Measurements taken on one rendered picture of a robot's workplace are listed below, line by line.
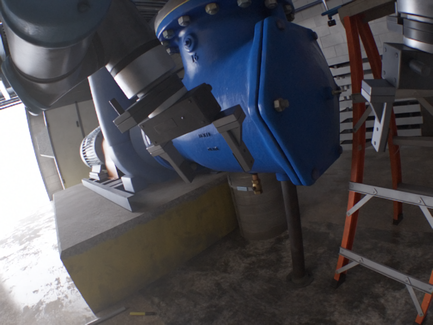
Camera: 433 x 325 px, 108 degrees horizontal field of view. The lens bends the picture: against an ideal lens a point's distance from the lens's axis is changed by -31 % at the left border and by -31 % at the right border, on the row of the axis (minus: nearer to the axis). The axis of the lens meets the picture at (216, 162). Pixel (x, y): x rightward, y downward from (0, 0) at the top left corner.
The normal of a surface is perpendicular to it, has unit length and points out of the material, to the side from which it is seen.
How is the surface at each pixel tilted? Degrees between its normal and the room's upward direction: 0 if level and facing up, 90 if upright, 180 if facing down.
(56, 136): 90
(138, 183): 90
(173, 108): 114
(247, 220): 90
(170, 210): 90
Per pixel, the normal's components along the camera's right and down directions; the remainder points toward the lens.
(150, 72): 0.32, 0.30
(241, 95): -0.75, 0.14
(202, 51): -0.57, 0.29
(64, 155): 0.65, -0.01
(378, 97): -0.17, 0.61
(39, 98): 0.80, 0.58
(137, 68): 0.06, 0.46
